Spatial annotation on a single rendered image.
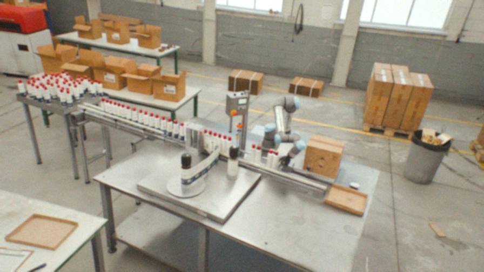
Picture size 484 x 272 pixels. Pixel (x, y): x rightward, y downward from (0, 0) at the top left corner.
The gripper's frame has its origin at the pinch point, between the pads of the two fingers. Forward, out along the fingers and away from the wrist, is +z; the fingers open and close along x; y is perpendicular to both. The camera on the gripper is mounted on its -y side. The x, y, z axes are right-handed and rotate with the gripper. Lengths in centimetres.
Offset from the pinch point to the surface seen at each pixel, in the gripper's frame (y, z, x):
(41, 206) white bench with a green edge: 127, 80, -111
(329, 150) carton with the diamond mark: -21.3, -33.9, 21.8
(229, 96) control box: 0, -20, -73
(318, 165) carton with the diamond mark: -20.6, -15.6, 25.6
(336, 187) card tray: -12, -16, 48
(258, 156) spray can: 2.8, 4.5, -19.8
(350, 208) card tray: 13, -27, 61
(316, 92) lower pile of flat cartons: -430, 109, -28
